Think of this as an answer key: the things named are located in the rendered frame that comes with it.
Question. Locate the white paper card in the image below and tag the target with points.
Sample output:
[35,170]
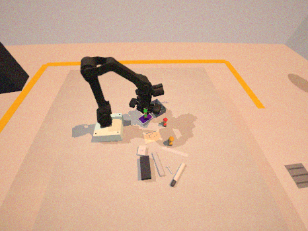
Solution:
[152,136]

